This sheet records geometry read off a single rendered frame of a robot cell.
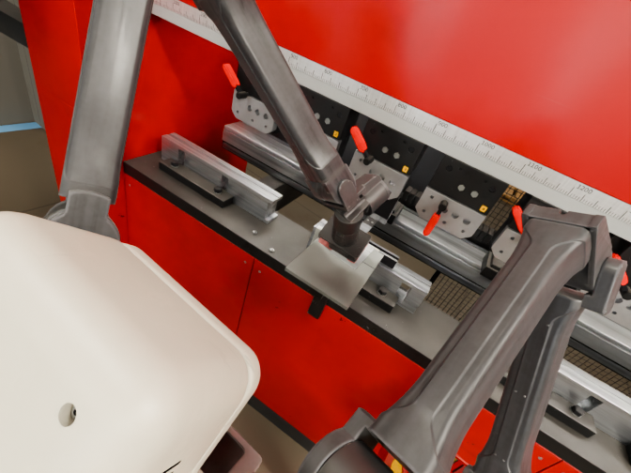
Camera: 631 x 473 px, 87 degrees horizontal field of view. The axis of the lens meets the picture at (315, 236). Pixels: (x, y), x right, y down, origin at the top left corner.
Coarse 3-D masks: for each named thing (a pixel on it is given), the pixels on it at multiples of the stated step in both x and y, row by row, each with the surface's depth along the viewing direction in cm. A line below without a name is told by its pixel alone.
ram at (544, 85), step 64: (256, 0) 81; (320, 0) 74; (384, 0) 69; (448, 0) 64; (512, 0) 59; (576, 0) 56; (320, 64) 81; (384, 64) 74; (448, 64) 68; (512, 64) 63; (576, 64) 59; (512, 128) 68; (576, 128) 63
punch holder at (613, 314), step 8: (616, 240) 72; (624, 240) 69; (616, 248) 70; (624, 248) 68; (624, 256) 68; (576, 288) 77; (616, 304) 72; (624, 304) 71; (616, 312) 72; (624, 312) 72; (616, 320) 73; (624, 320) 72
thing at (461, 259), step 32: (224, 128) 139; (256, 160) 138; (288, 160) 130; (384, 224) 122; (416, 224) 120; (416, 256) 121; (448, 256) 115; (480, 256) 116; (480, 288) 115; (608, 320) 108; (608, 352) 103
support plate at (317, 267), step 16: (304, 256) 87; (320, 256) 89; (368, 256) 95; (288, 272) 82; (304, 272) 83; (320, 272) 84; (336, 272) 86; (352, 272) 88; (368, 272) 90; (320, 288) 80; (336, 288) 82; (352, 288) 83
